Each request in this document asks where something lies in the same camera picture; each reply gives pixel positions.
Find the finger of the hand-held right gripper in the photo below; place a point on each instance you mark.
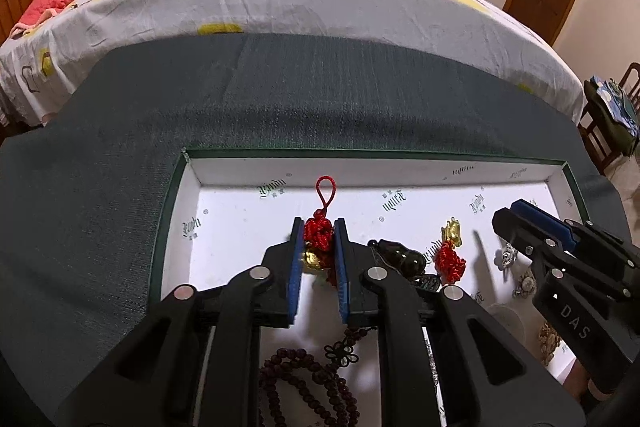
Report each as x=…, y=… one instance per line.
x=540, y=213
x=545, y=252

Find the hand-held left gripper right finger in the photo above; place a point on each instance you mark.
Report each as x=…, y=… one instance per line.
x=342, y=277

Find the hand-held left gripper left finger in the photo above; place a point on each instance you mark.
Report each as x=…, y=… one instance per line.
x=295, y=277

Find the red knot charm gold ornament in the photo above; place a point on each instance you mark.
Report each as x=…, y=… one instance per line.
x=450, y=262
x=317, y=232

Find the white bangle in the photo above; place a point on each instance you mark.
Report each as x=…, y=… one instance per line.
x=505, y=314

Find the green tray box white lining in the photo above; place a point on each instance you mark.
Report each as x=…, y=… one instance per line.
x=240, y=217

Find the small pearl brooch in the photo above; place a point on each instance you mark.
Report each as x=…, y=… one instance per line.
x=525, y=283

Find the silver brooch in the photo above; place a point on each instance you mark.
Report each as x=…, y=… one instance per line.
x=507, y=255

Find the gold brooch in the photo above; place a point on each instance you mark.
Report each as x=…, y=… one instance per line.
x=548, y=342

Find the dark gourd pendant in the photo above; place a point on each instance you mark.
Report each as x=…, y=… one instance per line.
x=400, y=257

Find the wooden chair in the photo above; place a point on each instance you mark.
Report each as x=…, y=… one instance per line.
x=597, y=142

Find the green and blue cloth bundle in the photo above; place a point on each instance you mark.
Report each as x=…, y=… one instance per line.
x=612, y=107

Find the dark grey table mat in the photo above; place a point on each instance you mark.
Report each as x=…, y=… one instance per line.
x=300, y=97

